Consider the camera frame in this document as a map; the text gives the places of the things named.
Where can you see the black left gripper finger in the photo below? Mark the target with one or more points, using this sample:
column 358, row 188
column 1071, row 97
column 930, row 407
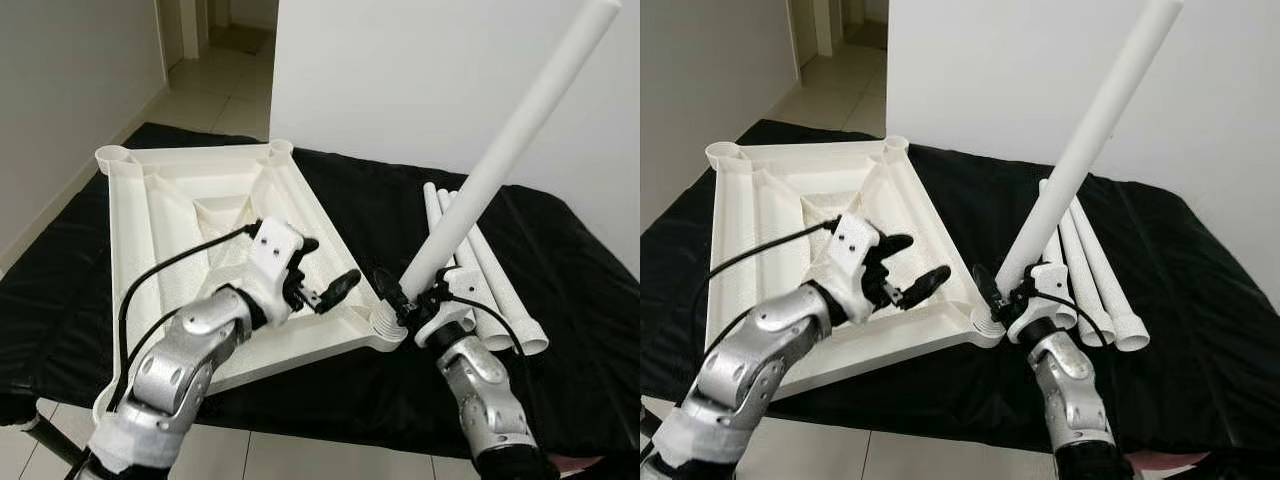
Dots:
column 342, row 287
column 308, row 246
column 898, row 243
column 930, row 285

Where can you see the black metal table leg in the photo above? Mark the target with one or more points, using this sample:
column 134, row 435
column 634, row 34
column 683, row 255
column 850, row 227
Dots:
column 55, row 440

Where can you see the pink rounded object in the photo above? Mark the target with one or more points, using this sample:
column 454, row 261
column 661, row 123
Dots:
column 572, row 467
column 1160, row 460

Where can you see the white door frame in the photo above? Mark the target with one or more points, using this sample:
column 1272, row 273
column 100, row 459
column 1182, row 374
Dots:
column 825, row 25
column 195, row 30

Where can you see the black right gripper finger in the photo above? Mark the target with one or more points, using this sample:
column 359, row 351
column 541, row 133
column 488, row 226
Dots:
column 987, row 290
column 390, row 292

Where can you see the white plastic table top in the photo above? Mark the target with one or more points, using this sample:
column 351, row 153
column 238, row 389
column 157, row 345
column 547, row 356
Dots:
column 780, row 200
column 180, row 200

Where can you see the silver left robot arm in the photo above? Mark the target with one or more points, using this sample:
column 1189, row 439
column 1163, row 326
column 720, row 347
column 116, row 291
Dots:
column 180, row 360
column 760, row 360

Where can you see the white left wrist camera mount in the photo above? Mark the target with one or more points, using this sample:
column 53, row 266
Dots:
column 855, row 245
column 272, row 250

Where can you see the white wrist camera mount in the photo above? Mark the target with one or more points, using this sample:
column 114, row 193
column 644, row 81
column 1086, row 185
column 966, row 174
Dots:
column 450, row 318
column 855, row 245
column 1048, row 290
column 272, row 250

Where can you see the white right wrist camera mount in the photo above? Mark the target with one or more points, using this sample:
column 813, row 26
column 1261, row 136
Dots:
column 1048, row 290
column 450, row 318

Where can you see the black table cloth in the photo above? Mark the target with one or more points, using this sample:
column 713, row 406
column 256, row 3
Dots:
column 1200, row 300
column 570, row 300

